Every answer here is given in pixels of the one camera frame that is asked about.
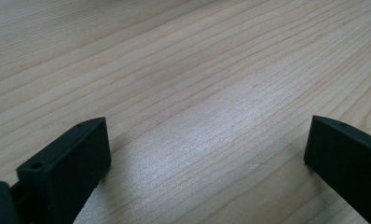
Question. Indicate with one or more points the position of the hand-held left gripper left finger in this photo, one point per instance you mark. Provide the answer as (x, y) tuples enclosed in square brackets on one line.
[(68, 168)]

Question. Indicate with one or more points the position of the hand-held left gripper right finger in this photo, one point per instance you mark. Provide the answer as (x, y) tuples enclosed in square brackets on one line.
[(348, 165)]

